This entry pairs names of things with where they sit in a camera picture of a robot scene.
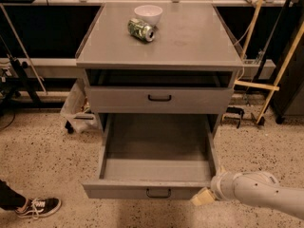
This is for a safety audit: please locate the wooden frame stand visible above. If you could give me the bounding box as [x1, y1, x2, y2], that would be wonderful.
[235, 0, 303, 125]

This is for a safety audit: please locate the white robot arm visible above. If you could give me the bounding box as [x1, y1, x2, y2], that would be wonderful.
[191, 168, 304, 219]

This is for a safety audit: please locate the white bowl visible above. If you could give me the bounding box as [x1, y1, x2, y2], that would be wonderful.
[134, 5, 162, 27]

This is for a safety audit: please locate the crushed green soda can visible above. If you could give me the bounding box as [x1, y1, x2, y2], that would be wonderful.
[127, 18, 155, 42]

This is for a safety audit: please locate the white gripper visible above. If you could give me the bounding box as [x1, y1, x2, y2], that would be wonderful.
[191, 166, 241, 206]

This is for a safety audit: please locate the black tripod stand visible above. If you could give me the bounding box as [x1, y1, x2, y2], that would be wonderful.
[0, 36, 41, 105]

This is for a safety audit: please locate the grey drawer cabinet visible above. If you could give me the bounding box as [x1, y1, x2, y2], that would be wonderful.
[77, 2, 242, 129]

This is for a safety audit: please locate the black trouser leg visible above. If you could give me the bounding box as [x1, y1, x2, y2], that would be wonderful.
[0, 180, 27, 210]

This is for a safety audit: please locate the grey drawer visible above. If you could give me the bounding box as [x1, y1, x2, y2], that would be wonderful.
[85, 86, 233, 114]
[83, 114, 217, 200]

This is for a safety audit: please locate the black and white sneaker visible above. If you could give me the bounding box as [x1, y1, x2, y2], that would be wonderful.
[15, 198, 62, 219]

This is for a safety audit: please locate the grey top drawer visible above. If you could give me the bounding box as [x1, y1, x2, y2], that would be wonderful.
[85, 86, 233, 114]

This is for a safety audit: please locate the clear plastic bag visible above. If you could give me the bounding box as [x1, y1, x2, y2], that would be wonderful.
[60, 79, 98, 134]

